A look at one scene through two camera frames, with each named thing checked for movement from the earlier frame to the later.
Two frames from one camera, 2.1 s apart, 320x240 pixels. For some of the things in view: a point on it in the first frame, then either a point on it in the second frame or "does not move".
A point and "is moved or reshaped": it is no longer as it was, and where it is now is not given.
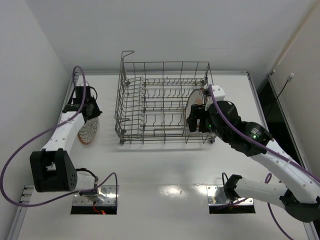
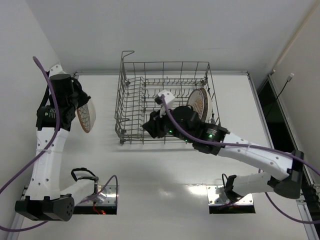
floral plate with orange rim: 87,133 is moved or reshaped
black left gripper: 93,110 -> 81,97
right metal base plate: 217,196 does not move
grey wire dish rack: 151,101 does not move
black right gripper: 197,114 -> 153,125
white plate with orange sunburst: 195,97 does not move
